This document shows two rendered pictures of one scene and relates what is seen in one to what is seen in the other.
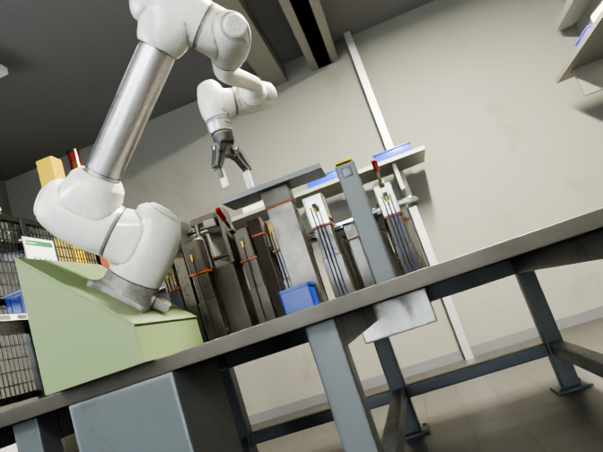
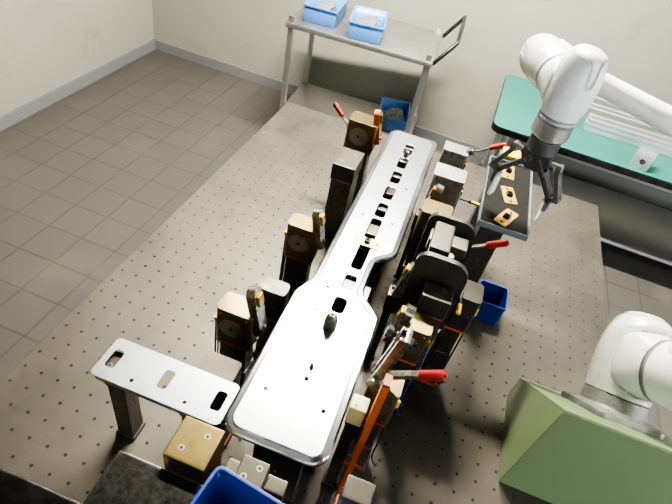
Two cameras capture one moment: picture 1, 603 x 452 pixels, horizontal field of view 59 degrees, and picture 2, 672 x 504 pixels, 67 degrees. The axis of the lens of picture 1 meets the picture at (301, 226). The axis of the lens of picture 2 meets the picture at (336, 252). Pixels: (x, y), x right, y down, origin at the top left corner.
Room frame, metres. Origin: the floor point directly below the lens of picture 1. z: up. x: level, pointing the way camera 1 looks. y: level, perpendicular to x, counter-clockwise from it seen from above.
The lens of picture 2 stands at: (2.25, 1.34, 1.95)
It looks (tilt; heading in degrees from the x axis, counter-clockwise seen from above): 42 degrees down; 271
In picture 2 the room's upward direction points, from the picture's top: 13 degrees clockwise
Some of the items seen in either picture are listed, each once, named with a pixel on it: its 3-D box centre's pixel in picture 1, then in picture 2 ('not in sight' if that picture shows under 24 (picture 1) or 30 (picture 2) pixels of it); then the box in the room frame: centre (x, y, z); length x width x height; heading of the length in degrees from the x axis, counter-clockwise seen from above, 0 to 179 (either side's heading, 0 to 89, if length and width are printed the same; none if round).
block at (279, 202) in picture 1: (294, 248); (478, 251); (1.83, 0.05, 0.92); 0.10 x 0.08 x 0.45; 82
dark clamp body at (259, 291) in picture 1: (256, 277); not in sight; (1.98, 0.22, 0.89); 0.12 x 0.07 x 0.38; 172
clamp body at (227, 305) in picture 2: not in sight; (231, 348); (2.47, 0.60, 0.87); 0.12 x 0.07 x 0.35; 172
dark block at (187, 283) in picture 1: (191, 294); (414, 345); (2.01, 0.48, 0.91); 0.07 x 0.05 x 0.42; 172
